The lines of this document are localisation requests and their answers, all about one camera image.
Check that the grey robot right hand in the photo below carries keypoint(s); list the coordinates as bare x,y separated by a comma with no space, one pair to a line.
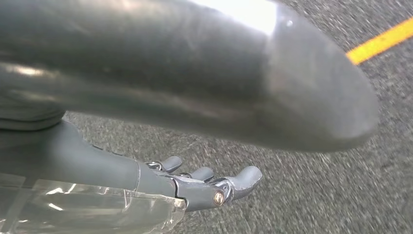
161,64

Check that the yellow floor tape square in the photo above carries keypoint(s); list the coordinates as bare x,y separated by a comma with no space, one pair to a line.
380,42

